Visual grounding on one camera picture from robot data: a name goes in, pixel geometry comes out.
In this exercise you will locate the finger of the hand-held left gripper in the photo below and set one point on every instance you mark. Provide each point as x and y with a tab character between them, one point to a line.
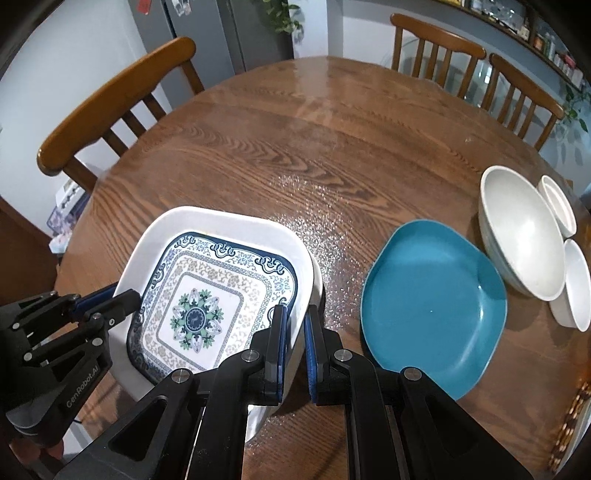
124	304
97	300

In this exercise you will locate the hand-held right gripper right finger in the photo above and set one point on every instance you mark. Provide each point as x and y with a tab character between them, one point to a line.
311	353

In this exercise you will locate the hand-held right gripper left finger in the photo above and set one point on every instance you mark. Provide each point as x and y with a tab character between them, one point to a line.
280	344

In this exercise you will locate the blue patterned square plate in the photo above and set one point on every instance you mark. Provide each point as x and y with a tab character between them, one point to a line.
198	286

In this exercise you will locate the teal plate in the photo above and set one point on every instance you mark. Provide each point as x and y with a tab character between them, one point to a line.
429	304

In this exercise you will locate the white square deep dish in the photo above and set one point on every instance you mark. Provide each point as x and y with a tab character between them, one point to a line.
221	221

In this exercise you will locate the large white bowl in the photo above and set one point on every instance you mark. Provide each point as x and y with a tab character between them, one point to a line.
517	221

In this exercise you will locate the small white bowl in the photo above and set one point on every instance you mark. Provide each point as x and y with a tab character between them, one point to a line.
577	281

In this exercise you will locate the white patterned storage box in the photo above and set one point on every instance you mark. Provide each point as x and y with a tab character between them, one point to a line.
69	207

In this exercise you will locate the wooden dining chair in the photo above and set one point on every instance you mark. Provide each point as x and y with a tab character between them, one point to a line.
521	78
115	87
438	37

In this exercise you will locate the wooden beaded trivet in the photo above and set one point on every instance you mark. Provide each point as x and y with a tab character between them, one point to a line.
572	424

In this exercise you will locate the grey refrigerator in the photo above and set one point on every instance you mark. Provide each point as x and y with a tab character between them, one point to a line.
207	32

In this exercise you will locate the white ramekin bowl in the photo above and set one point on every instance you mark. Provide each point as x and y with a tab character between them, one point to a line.
558	203

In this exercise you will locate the cluster of fridge magnets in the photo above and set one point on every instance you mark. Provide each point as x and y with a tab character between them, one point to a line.
181	5

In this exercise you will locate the green leafy plant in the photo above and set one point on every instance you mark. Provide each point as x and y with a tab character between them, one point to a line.
281	14

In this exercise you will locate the green trailing plant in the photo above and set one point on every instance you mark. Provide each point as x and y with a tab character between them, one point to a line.
577	106

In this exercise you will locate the wall shelf with jars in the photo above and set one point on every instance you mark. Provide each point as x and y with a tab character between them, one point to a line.
540	41

